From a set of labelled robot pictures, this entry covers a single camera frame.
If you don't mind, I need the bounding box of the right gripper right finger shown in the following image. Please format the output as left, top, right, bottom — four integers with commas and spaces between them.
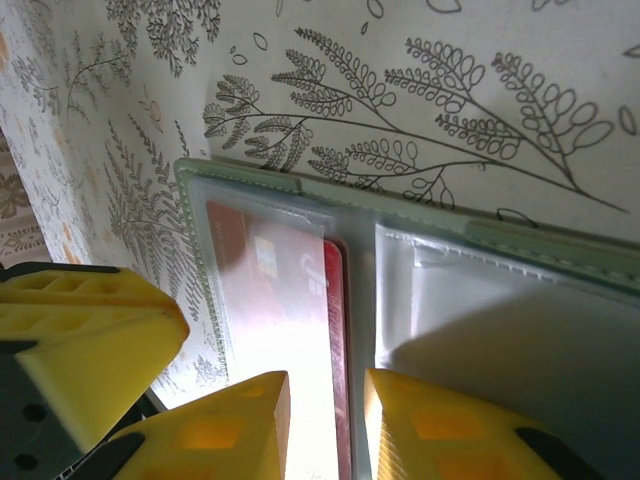
363, 367, 607, 480

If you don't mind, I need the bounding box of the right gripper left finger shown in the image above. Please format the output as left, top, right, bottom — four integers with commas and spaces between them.
106, 369, 292, 480

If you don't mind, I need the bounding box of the pale green card holder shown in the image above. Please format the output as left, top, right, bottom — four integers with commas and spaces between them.
173, 156, 640, 480

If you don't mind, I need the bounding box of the red credit card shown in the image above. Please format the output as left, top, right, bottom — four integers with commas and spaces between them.
205, 198, 350, 480

